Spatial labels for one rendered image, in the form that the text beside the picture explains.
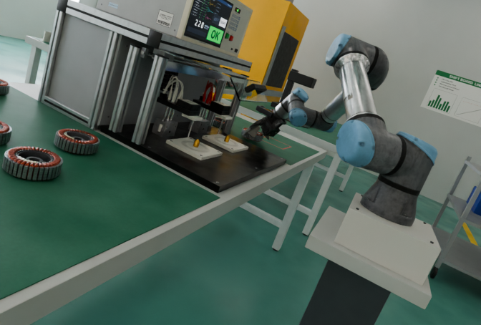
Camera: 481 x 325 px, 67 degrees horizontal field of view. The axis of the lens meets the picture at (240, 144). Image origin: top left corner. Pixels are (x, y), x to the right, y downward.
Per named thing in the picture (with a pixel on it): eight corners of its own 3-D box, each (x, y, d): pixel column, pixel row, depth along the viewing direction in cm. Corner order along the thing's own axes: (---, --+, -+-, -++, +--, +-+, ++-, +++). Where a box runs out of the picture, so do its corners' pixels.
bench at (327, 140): (346, 192, 444) (371, 135, 427) (310, 240, 276) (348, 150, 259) (267, 156, 483) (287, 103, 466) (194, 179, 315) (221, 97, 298)
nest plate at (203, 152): (222, 155, 133) (222, 152, 132) (200, 160, 119) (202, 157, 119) (189, 139, 138) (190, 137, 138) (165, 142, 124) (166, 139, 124)
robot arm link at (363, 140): (411, 160, 92) (376, 39, 127) (361, 143, 88) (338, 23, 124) (381, 184, 101) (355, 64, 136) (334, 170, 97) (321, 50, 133)
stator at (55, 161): (19, 155, 84) (22, 140, 83) (68, 170, 85) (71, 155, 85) (-11, 171, 73) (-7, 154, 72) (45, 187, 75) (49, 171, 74)
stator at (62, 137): (81, 139, 107) (84, 127, 106) (105, 154, 102) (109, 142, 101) (44, 139, 97) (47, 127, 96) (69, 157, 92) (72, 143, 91)
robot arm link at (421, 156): (430, 195, 98) (452, 149, 96) (389, 182, 95) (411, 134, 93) (404, 180, 110) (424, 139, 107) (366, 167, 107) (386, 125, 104)
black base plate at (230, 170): (285, 164, 161) (287, 159, 161) (217, 193, 103) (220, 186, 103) (200, 124, 178) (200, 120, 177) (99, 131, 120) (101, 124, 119)
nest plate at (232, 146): (248, 149, 154) (248, 147, 154) (232, 152, 141) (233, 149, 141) (218, 136, 160) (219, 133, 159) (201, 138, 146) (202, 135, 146)
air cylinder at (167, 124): (174, 136, 136) (178, 122, 135) (162, 137, 129) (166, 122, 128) (163, 130, 138) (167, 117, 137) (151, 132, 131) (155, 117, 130)
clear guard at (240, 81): (268, 103, 129) (273, 86, 127) (240, 101, 107) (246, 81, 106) (194, 74, 140) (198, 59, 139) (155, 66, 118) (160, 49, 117)
